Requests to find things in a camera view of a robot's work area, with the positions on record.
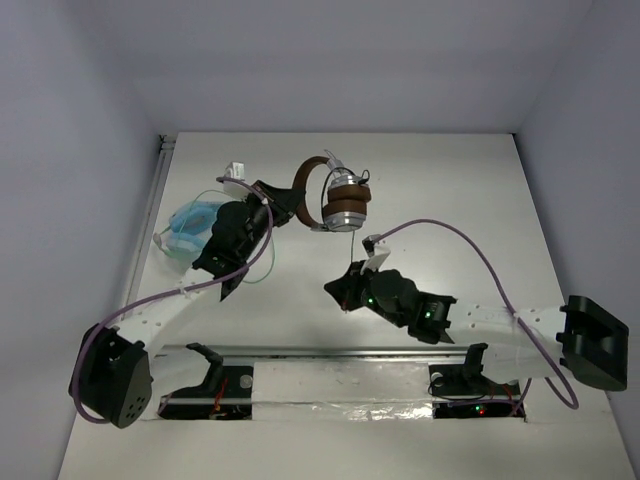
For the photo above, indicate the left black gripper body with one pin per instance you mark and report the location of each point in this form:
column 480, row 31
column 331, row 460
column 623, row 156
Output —
column 270, row 201

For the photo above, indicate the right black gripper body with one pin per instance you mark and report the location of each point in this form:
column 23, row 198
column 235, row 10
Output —
column 365, row 294

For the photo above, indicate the brown silver headphones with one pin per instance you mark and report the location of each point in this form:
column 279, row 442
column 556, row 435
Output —
column 344, row 196

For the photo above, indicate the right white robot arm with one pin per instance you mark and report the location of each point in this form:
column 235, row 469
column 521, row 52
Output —
column 579, row 339

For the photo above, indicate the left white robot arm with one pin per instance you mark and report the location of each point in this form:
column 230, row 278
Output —
column 112, row 381

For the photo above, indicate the blue headphones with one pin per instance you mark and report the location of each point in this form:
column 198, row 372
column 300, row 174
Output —
column 182, row 238

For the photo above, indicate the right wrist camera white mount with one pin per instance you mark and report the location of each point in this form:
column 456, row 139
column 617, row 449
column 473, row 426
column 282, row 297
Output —
column 376, row 252

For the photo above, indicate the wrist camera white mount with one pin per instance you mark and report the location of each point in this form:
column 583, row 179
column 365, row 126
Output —
column 232, row 181
column 376, row 252

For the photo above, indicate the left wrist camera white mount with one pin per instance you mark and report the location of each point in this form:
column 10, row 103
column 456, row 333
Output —
column 232, row 181

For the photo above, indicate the aluminium rail front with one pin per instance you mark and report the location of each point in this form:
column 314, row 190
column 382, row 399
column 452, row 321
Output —
column 326, row 352

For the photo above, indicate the aluminium rail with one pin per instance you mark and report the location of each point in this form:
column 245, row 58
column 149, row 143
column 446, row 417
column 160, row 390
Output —
column 165, row 153
column 326, row 352

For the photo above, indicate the aluminium rail left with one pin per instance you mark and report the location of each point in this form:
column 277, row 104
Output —
column 165, row 153

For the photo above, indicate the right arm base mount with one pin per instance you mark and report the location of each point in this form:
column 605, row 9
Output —
column 461, row 391

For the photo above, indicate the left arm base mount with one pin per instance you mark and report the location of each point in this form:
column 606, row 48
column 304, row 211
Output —
column 224, row 394

